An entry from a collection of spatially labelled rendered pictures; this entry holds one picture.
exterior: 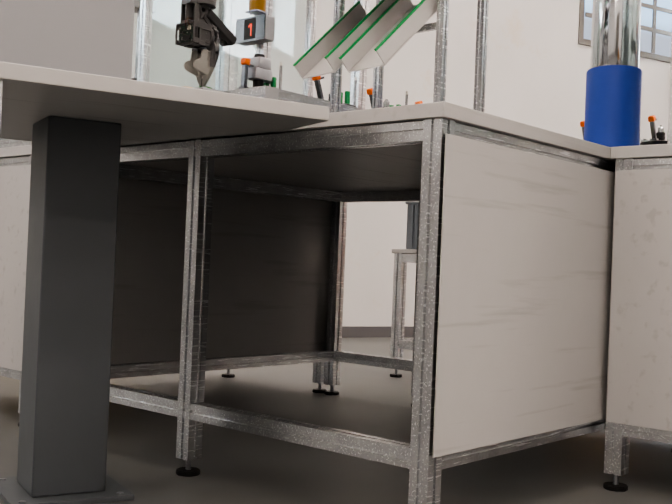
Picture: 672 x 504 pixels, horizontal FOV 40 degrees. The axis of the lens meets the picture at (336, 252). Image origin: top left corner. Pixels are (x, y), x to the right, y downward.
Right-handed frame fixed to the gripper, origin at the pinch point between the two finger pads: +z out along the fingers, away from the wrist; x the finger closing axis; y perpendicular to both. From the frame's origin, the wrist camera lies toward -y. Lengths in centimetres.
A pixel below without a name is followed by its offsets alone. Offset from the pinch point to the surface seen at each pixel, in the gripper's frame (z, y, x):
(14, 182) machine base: 23, 2, -86
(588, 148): 14, -57, 76
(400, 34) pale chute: -9, -15, 50
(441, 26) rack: -12, -24, 54
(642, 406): 76, -69, 87
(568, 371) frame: 67, -51, 76
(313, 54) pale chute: -7.5, -15.5, 22.5
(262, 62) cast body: -9.2, -20.6, -1.1
